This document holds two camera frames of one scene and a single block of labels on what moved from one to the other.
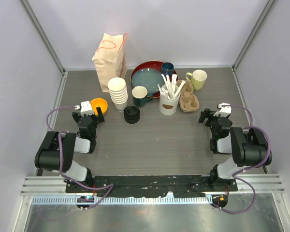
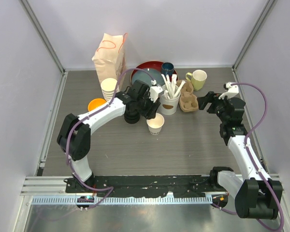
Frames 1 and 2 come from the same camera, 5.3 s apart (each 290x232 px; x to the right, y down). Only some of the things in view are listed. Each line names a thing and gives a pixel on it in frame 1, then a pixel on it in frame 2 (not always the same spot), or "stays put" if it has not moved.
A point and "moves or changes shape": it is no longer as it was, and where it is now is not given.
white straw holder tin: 168,106 stays put
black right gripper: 206,113 to 211,97
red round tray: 156,65 stays put
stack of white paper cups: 119,94 moves or changes shape
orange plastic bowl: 98,102 stays put
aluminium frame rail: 52,190 stays put
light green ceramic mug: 198,79 stays put
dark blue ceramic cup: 167,68 stays put
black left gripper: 99,117 to 152,112
